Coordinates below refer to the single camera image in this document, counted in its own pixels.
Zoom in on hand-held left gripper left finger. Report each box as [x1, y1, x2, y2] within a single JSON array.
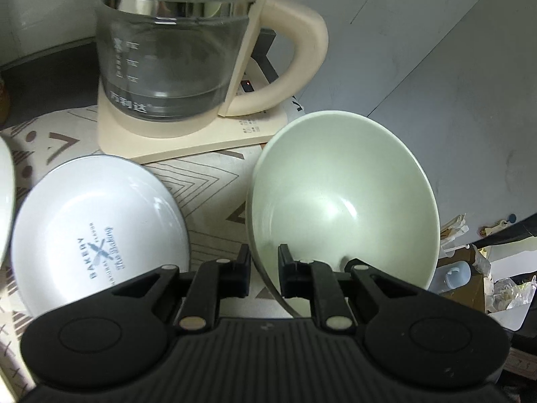
[[111, 244, 252, 330]]

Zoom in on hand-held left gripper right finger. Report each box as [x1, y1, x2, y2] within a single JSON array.
[[278, 243, 417, 330]]

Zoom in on pale green bowl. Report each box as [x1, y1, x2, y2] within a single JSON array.
[[245, 110, 440, 320]]

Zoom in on white plate with blue print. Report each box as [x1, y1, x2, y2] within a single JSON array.
[[10, 155, 191, 319]]

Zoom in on patterned table mat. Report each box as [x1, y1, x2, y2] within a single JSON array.
[[0, 105, 303, 401]]

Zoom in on cream kettle base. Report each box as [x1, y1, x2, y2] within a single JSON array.
[[97, 73, 303, 164]]

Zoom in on pale blue plastic cup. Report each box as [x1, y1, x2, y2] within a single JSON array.
[[431, 260, 471, 295]]

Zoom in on pale wooden sticks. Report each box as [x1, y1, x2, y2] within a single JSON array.
[[438, 213, 470, 255]]

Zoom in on cardboard box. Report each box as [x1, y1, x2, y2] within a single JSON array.
[[436, 243, 492, 313]]

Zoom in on small clutter with blue dot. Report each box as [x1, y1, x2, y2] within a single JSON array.
[[479, 214, 520, 236]]

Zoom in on crumpled clear plastic bag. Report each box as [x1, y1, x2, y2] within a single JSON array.
[[482, 256, 537, 315]]

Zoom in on large white plate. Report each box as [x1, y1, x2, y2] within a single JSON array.
[[0, 136, 15, 265]]

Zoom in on glass kettle with cream handle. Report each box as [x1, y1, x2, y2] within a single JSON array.
[[96, 0, 329, 137]]

